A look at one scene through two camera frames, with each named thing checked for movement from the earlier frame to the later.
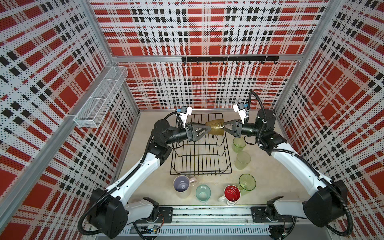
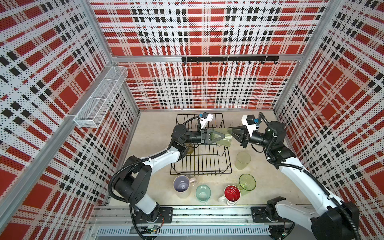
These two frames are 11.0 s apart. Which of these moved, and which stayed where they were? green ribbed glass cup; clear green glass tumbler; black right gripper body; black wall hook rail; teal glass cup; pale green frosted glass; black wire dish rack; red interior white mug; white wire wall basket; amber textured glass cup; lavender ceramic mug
Moved: green ribbed glass cup; black right gripper body; amber textured glass cup
Stayed: teal glass cup; white wire wall basket; black wall hook rail; pale green frosted glass; clear green glass tumbler; black wire dish rack; red interior white mug; lavender ceramic mug
